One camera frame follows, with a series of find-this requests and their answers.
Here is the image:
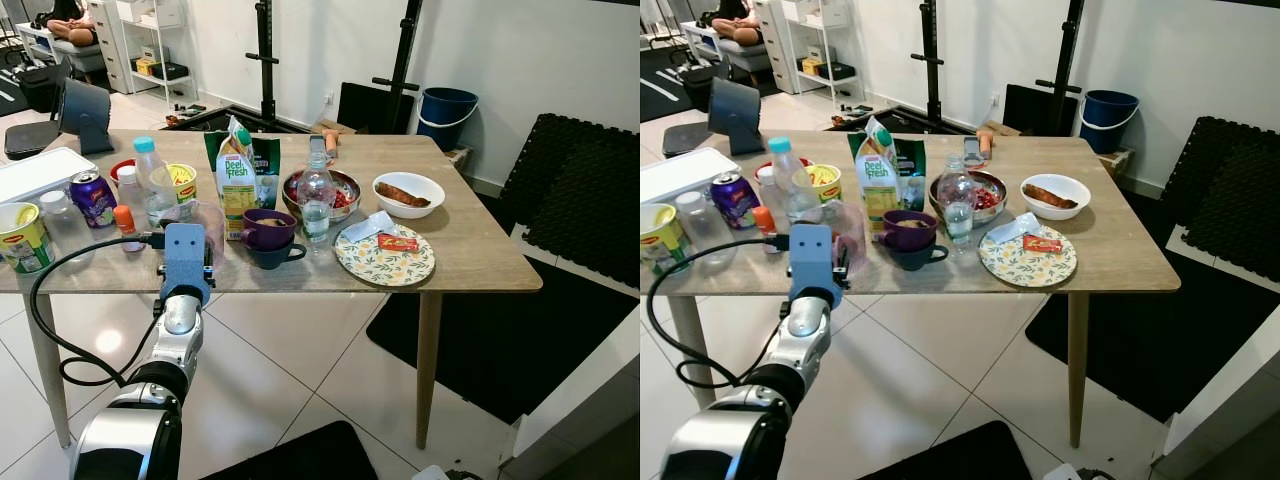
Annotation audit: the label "purple translucent measuring cup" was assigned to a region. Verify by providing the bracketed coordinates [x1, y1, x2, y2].
[800, 198, 869, 267]
[160, 198, 230, 267]

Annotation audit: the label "dark blue cup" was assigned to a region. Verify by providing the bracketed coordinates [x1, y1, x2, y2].
[885, 240, 949, 272]
[245, 240, 308, 271]

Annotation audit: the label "purple mug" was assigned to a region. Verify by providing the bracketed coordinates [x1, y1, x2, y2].
[240, 208, 298, 251]
[880, 209, 939, 251]

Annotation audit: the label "green yellow juice carton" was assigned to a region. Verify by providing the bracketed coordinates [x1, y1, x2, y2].
[205, 117, 259, 241]
[848, 117, 901, 241]

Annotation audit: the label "yellow cup noodles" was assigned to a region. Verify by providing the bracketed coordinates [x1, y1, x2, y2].
[0, 203, 53, 274]
[163, 163, 199, 206]
[805, 163, 843, 206]
[640, 203, 691, 276]

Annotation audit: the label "blue-capped clear plastic bottle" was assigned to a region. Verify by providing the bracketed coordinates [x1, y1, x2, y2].
[133, 136, 179, 226]
[768, 136, 816, 226]

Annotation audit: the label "white-capped small clear bottle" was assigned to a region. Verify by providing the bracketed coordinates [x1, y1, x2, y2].
[114, 165, 141, 216]
[753, 165, 779, 213]

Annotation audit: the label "dark green snack packet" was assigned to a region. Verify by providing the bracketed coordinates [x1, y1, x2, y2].
[893, 138, 929, 211]
[250, 137, 284, 209]

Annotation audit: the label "small clear water bottle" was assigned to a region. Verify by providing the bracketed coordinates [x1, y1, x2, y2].
[938, 152, 978, 249]
[297, 150, 336, 249]

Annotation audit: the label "purple soda can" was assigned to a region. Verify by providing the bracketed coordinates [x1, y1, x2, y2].
[710, 171, 759, 230]
[70, 170, 119, 229]

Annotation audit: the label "metal bowl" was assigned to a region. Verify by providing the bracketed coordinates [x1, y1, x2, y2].
[283, 168, 363, 223]
[928, 169, 1009, 225]

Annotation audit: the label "clear glass jar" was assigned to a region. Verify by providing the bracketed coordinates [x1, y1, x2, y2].
[38, 190, 86, 263]
[675, 192, 723, 263]

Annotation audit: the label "white plastic packet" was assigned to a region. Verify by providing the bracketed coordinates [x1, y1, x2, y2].
[985, 212, 1043, 246]
[343, 211, 398, 244]

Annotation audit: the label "floral round plate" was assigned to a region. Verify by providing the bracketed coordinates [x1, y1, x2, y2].
[978, 224, 1079, 290]
[333, 222, 437, 289]

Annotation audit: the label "white flat plastic box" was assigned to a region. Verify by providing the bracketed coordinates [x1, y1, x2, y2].
[640, 148, 739, 206]
[0, 147, 98, 204]

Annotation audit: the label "dark grey monitor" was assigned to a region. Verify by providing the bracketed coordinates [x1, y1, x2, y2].
[708, 77, 766, 156]
[52, 78, 116, 156]

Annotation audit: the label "brown grilled sausage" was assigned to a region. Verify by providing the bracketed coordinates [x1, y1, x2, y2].
[377, 182, 433, 209]
[1024, 184, 1081, 210]

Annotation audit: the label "black floor mat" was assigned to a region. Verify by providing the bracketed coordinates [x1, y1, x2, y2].
[200, 420, 379, 480]
[365, 195, 641, 426]
[858, 420, 1033, 480]
[1025, 250, 1280, 423]

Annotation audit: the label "black rack upright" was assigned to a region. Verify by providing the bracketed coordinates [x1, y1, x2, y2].
[1035, 0, 1086, 136]
[912, 0, 946, 126]
[245, 0, 281, 126]
[370, 0, 426, 131]

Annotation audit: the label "white ceramic bowl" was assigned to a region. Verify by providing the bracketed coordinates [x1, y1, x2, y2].
[372, 172, 446, 220]
[1020, 174, 1093, 221]

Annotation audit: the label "black flat panel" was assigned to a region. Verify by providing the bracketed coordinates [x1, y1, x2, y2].
[337, 82, 416, 136]
[1003, 84, 1081, 139]

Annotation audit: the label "white shelving unit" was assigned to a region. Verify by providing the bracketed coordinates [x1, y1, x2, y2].
[95, 0, 196, 106]
[755, 0, 861, 109]

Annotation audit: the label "light wooden dining table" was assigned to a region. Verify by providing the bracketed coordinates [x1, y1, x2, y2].
[0, 128, 544, 450]
[640, 130, 1183, 450]

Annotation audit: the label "sitting person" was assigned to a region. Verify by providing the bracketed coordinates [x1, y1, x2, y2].
[710, 0, 766, 46]
[45, 0, 98, 48]

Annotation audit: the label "black foam mat stack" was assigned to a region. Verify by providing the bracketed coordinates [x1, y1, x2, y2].
[497, 113, 641, 291]
[1160, 116, 1280, 286]

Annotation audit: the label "blue bucket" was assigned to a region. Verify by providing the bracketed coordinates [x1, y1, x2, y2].
[1078, 90, 1141, 155]
[416, 87, 480, 153]

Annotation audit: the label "white cabinet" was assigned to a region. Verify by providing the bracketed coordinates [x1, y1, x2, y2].
[500, 310, 641, 480]
[1165, 330, 1280, 480]

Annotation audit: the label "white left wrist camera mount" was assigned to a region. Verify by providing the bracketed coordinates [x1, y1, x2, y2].
[160, 222, 213, 306]
[788, 222, 844, 309]

